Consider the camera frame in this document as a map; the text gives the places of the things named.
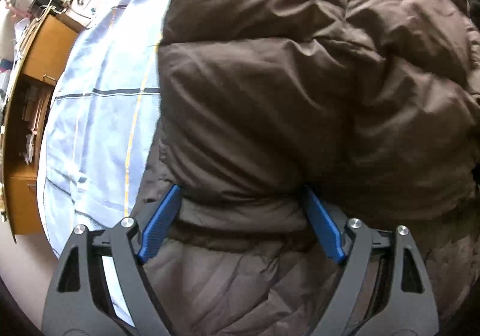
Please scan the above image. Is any brown puffer down jacket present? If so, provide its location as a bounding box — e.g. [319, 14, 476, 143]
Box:
[136, 0, 479, 335]

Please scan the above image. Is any light blue plaid bedsheet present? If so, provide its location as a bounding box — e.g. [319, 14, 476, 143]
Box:
[36, 0, 211, 327]

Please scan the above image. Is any wooden bedside desk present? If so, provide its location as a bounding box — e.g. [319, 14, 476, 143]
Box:
[1, 6, 78, 239]

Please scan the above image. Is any white device with cables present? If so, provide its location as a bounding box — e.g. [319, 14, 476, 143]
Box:
[64, 0, 104, 28]

